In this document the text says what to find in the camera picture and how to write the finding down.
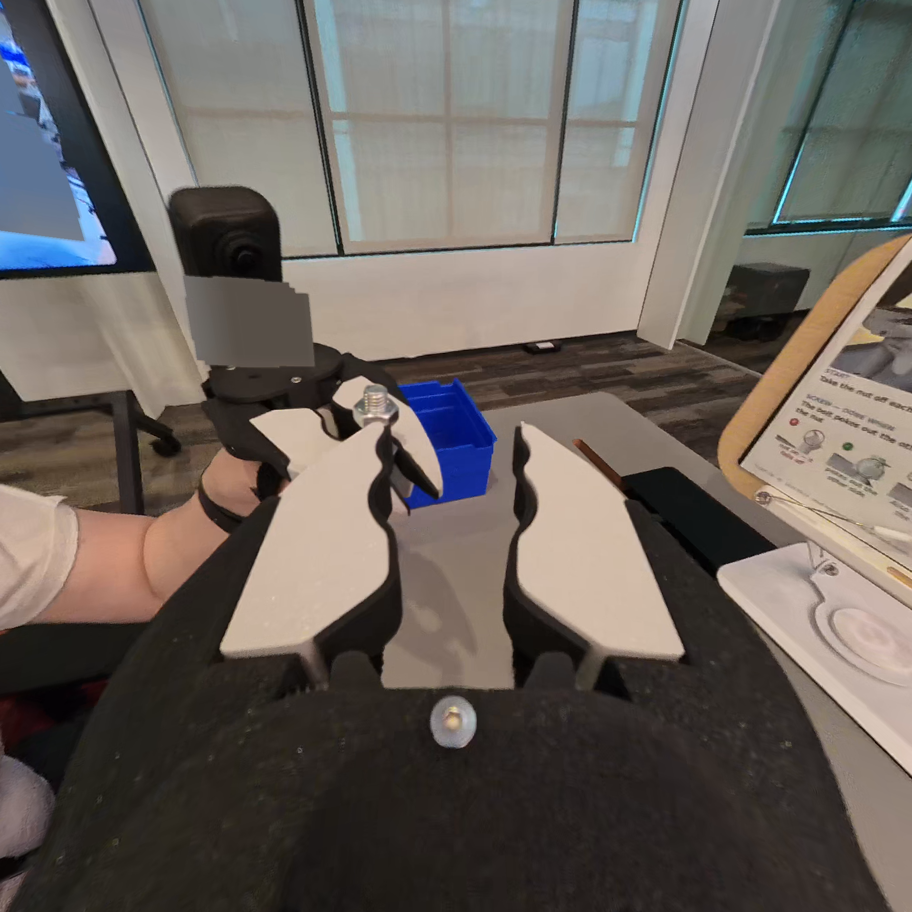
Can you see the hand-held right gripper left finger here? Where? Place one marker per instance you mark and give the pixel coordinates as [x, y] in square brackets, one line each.
[306, 563]

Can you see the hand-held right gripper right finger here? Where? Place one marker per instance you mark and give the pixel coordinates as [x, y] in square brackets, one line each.
[598, 563]

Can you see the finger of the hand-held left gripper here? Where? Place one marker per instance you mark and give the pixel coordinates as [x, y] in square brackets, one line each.
[299, 438]
[413, 445]

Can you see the blue plastic bin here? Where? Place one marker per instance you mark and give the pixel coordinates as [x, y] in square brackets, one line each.
[456, 442]

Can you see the steel hex nut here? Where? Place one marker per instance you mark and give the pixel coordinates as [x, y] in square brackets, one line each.
[370, 417]

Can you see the person's left forearm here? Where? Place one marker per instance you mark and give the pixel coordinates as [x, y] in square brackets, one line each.
[185, 563]

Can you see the person's left hand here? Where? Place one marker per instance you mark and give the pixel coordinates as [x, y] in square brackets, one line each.
[231, 484]

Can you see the black floor box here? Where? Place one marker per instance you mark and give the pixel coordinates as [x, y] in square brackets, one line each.
[543, 348]

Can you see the black rolling stand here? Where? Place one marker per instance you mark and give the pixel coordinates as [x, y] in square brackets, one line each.
[125, 456]

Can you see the white stand base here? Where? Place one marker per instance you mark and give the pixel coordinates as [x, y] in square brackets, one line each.
[769, 591]

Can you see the white page holder bar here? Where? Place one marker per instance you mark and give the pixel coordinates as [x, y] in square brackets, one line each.
[862, 548]

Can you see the black chair armrest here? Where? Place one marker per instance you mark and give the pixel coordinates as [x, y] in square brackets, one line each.
[57, 655]

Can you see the printed instruction sheet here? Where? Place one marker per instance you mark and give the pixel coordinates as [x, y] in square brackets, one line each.
[855, 427]

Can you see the orange cloth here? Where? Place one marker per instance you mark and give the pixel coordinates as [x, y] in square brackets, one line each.
[43, 712]

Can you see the dark grey waste bin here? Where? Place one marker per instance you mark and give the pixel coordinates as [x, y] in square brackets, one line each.
[769, 292]

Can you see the white framed glass window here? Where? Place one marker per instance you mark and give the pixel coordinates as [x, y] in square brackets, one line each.
[442, 107]

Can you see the teal framed glass partition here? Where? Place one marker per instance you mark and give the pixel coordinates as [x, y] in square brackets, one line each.
[841, 128]

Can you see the wall display screen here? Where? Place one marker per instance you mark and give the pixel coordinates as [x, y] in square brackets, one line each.
[107, 178]

